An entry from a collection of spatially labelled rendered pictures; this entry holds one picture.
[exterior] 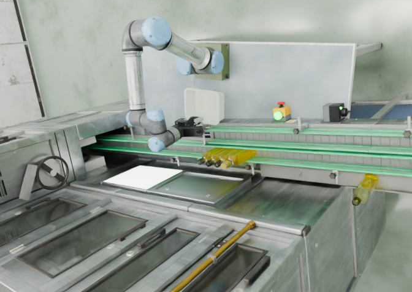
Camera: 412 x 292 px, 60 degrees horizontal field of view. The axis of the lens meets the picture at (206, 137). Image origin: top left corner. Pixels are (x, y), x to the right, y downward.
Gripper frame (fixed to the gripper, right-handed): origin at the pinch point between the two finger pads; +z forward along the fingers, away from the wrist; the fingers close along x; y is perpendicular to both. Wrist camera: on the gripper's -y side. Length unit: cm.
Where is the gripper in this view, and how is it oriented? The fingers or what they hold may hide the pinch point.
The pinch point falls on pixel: (203, 119)
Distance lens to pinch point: 187.2
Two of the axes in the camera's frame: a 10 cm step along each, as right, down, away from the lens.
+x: 1.2, 9.2, 3.8
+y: -8.0, -1.3, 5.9
